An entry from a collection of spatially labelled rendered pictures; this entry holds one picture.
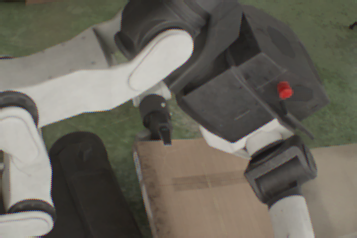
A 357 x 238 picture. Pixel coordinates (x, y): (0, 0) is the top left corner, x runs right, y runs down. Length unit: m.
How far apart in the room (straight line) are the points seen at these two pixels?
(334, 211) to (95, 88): 0.88
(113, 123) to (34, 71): 0.93
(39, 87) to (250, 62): 0.42
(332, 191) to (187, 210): 0.51
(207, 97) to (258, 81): 0.11
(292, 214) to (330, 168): 0.61
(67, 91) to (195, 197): 0.55
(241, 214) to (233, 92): 0.43
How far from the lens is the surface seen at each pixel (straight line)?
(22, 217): 1.18
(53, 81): 0.93
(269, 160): 1.12
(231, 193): 1.40
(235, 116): 1.10
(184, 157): 1.45
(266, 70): 1.03
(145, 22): 0.94
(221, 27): 0.98
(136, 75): 0.94
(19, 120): 0.92
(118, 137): 1.81
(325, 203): 1.54
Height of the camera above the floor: 1.30
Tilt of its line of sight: 42 degrees down
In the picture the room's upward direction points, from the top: 12 degrees clockwise
